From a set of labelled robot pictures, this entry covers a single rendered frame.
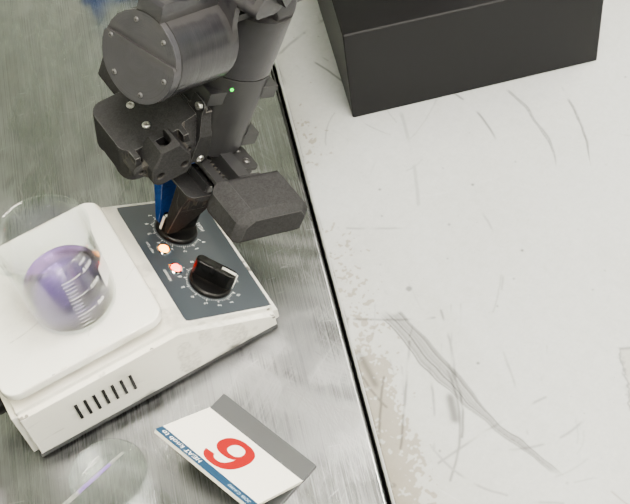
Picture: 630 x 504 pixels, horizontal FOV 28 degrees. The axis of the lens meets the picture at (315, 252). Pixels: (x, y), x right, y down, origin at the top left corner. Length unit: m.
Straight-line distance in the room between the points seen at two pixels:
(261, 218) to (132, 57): 0.14
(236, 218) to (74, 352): 0.14
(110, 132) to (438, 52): 0.31
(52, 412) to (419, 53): 0.40
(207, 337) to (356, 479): 0.14
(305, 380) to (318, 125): 0.24
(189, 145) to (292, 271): 0.18
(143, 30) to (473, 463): 0.37
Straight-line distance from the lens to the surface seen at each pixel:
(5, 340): 0.88
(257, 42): 0.80
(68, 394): 0.87
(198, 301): 0.89
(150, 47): 0.75
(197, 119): 0.83
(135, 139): 0.82
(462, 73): 1.04
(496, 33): 1.02
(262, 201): 0.82
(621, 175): 1.01
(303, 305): 0.95
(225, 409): 0.91
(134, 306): 0.86
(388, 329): 0.93
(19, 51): 1.17
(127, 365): 0.87
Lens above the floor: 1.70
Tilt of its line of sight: 56 degrees down
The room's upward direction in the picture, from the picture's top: 11 degrees counter-clockwise
